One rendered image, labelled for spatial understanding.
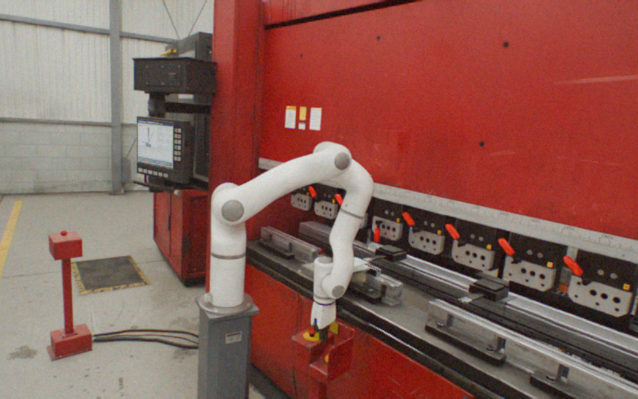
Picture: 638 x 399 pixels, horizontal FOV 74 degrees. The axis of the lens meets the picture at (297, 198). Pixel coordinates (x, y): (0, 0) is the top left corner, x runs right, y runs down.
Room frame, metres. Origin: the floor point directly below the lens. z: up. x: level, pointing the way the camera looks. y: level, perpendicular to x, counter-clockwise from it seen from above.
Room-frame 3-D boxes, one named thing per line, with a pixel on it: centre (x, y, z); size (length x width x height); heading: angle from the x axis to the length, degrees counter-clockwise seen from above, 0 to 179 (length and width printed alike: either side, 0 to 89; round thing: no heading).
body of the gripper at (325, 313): (1.50, -0.13, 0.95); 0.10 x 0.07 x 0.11; 138
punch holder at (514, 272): (1.36, -0.80, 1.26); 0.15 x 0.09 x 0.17; 39
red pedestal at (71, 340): (2.62, 1.48, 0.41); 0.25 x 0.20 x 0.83; 129
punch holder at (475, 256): (1.51, -0.68, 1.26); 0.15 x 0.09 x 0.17; 39
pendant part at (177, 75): (2.66, 0.81, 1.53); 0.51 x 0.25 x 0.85; 55
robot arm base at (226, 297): (1.41, 0.23, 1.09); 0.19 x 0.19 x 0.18
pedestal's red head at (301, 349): (1.59, -0.14, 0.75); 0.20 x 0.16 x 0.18; 48
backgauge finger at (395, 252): (2.05, -0.44, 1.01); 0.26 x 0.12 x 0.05; 129
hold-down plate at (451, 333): (1.45, -0.65, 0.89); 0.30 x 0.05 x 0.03; 39
